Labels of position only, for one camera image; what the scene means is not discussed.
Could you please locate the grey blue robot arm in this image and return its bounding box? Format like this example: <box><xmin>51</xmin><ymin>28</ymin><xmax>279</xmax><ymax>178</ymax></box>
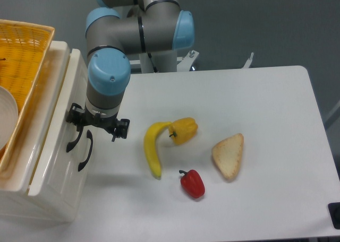
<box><xmin>66</xmin><ymin>0</ymin><xmax>194</xmax><ymax>139</ymax></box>

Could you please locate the yellow bell pepper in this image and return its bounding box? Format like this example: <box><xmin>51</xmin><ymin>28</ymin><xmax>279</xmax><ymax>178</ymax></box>
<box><xmin>168</xmin><ymin>117</ymin><xmax>198</xmax><ymax>145</ymax></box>

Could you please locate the black device at table edge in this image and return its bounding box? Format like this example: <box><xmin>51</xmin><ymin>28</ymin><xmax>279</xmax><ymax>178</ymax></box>
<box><xmin>328</xmin><ymin>202</ymin><xmax>340</xmax><ymax>230</ymax></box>

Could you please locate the yellow banana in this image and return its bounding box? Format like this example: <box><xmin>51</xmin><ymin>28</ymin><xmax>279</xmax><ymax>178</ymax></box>
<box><xmin>143</xmin><ymin>122</ymin><xmax>171</xmax><ymax>179</ymax></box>

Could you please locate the white drawer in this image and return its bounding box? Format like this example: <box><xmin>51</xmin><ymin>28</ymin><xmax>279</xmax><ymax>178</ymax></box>
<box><xmin>29</xmin><ymin>49</ymin><xmax>87</xmax><ymax>198</ymax></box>
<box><xmin>42</xmin><ymin>130</ymin><xmax>91</xmax><ymax>221</ymax></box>

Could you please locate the white drawer cabinet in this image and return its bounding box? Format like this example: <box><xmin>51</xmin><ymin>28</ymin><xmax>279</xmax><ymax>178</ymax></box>
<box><xmin>1</xmin><ymin>41</ymin><xmax>90</xmax><ymax>221</ymax></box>

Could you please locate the yellow woven basket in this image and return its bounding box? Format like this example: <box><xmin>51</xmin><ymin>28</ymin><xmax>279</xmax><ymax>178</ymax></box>
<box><xmin>1</xmin><ymin>19</ymin><xmax>55</xmax><ymax>171</ymax></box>

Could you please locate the red bell pepper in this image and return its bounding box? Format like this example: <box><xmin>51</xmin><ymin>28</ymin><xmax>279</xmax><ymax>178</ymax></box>
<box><xmin>179</xmin><ymin>169</ymin><xmax>205</xmax><ymax>199</ymax></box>

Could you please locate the white bowl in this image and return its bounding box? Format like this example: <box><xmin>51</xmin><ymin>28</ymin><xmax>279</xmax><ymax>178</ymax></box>
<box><xmin>1</xmin><ymin>87</ymin><xmax>19</xmax><ymax>150</ymax></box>

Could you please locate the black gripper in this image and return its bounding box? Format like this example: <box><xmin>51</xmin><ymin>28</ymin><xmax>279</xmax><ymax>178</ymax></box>
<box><xmin>66</xmin><ymin>102</ymin><xmax>130</xmax><ymax>142</ymax></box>

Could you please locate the triangular bread slice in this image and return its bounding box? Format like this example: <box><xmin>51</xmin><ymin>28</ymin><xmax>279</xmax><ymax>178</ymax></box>
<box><xmin>212</xmin><ymin>133</ymin><xmax>244</xmax><ymax>181</ymax></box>

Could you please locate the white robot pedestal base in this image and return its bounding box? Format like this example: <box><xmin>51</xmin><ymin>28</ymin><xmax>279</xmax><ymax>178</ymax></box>
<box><xmin>130</xmin><ymin>50</ymin><xmax>254</xmax><ymax>73</ymax></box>

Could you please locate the black cable on pedestal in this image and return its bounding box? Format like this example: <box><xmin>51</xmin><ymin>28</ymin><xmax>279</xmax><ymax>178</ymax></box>
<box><xmin>147</xmin><ymin>52</ymin><xmax>160</xmax><ymax>73</ymax></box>

